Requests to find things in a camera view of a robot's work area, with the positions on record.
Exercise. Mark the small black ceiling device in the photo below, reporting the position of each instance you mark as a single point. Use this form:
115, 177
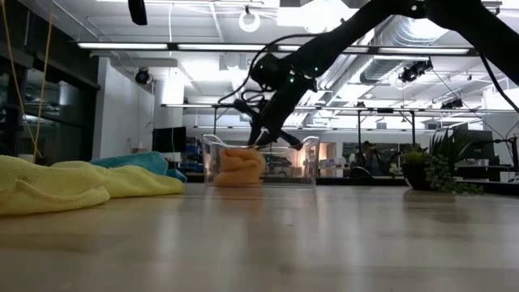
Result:
452, 104

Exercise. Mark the potted succulent plant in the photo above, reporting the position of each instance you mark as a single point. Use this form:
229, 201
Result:
421, 170

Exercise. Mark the clear plastic bin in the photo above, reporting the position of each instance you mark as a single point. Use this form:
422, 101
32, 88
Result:
292, 174

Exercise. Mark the person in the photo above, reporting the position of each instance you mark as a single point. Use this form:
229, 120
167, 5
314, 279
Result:
369, 152

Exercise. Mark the black ceiling camera cluster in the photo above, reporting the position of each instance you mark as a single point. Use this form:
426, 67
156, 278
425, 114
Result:
415, 71

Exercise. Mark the black computer monitor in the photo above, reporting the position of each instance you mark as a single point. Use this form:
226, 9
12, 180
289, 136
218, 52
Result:
169, 140

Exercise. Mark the black equipment stand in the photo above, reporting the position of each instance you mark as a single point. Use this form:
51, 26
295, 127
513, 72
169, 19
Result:
515, 150

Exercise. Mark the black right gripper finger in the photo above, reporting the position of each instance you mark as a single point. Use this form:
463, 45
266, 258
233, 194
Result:
256, 134
271, 138

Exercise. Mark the round black ceiling camera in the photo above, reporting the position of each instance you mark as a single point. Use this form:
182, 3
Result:
142, 76

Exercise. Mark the yellow microfiber towel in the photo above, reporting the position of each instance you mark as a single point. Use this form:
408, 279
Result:
48, 186

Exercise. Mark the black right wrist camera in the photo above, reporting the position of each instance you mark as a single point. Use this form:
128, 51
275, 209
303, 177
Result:
265, 73

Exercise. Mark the turquoise microfiber towel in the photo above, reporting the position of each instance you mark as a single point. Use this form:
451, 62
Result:
138, 160

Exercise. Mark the orange microfiber towel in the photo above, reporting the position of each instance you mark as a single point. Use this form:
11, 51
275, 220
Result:
239, 168

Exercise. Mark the dark desk monitor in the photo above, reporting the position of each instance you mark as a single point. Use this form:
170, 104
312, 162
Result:
482, 144

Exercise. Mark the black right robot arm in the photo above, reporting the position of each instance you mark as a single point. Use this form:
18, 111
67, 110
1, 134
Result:
344, 36

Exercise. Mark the black background frame stand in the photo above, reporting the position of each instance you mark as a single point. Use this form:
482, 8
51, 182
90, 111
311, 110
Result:
227, 106
359, 134

